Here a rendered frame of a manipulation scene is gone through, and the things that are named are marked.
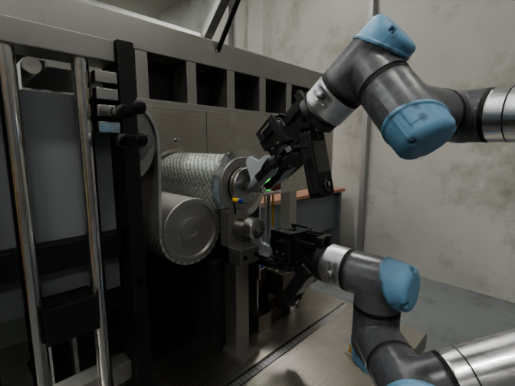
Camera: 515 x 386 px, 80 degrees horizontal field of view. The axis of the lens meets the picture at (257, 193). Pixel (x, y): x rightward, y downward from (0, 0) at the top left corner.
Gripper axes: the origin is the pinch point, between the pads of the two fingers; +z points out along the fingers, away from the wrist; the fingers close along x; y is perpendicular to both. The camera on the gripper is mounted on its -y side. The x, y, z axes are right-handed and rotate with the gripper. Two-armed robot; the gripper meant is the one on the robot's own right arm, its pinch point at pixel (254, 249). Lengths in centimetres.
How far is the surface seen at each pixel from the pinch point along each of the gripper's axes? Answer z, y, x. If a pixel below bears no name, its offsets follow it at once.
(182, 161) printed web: 13.0, 20.6, 10.4
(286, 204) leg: 49, -5, -71
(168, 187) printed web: 16.6, 14.3, 12.2
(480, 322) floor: -18, -109, -224
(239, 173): -4.5, 18.7, 8.3
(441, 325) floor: 2, -109, -199
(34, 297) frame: -14.4, 9.3, 44.0
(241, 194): -4.5, 14.5, 7.7
